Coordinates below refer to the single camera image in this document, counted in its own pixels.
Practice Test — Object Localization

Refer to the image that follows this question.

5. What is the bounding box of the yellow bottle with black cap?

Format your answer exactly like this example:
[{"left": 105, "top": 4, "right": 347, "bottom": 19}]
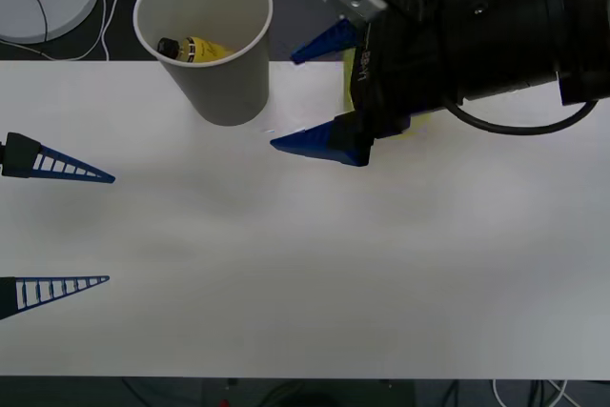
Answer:
[{"left": 156, "top": 34, "right": 234, "bottom": 65}]

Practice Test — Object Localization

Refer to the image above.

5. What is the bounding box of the white cable under table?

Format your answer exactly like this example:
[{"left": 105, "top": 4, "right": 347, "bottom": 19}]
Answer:
[{"left": 492, "top": 377, "right": 571, "bottom": 407}]

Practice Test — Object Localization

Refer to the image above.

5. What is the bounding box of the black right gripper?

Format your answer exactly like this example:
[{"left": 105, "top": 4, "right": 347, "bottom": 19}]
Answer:
[{"left": 269, "top": 0, "right": 464, "bottom": 169}]

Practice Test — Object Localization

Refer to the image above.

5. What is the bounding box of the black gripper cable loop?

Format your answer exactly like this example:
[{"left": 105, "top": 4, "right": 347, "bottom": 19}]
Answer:
[{"left": 442, "top": 99, "right": 600, "bottom": 136}]

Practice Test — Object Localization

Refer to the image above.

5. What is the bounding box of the grey plastic waste bin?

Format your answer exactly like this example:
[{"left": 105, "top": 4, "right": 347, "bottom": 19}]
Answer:
[{"left": 132, "top": 0, "right": 275, "bottom": 128}]

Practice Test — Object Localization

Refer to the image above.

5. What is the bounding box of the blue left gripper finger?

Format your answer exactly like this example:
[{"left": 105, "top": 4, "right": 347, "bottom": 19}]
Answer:
[
  {"left": 2, "top": 132, "right": 117, "bottom": 184},
  {"left": 0, "top": 275, "right": 111, "bottom": 321}
]

